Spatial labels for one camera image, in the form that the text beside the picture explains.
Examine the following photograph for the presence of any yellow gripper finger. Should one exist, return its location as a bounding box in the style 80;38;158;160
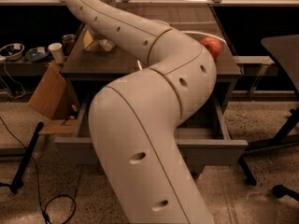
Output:
82;29;99;51

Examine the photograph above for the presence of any clear plastic water bottle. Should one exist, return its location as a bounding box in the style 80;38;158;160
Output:
99;39;116;52

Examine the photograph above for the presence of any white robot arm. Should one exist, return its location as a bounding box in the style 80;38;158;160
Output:
66;0;217;224

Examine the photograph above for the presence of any grey drawer cabinet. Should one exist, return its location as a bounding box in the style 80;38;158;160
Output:
61;3;242;176

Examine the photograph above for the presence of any open grey top drawer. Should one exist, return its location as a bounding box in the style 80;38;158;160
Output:
54;93;248;174

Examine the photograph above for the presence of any glass jar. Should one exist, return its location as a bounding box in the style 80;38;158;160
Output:
62;35;76;55

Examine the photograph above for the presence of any white paper cup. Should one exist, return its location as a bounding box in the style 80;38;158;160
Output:
48;43;64;63

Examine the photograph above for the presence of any blue bowl right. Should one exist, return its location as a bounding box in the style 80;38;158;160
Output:
25;47;50;63

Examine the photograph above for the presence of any blue bowl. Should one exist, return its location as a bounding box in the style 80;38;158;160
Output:
25;47;50;63
0;43;24;61

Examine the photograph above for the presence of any brown cardboard box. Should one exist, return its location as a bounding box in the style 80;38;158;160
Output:
28;61;78;134

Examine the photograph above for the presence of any blue bowl left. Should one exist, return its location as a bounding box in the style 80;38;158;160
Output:
0;43;24;61

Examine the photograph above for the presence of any grey side shelf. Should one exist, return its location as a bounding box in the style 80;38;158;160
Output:
0;58;63;77

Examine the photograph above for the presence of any red apple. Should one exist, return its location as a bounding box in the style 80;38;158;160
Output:
200;36;222;59

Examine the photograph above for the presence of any black stand leg left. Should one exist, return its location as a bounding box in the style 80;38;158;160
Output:
10;122;44;193

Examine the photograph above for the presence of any black caster foot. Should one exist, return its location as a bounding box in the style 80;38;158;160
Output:
272;185;299;202

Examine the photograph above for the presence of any white cable left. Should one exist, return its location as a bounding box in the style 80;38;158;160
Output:
0;59;27;101

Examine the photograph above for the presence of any black floor cable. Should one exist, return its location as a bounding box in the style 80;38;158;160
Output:
0;115;78;224

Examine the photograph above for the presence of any black stand frame right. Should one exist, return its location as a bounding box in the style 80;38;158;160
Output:
237;35;299;187

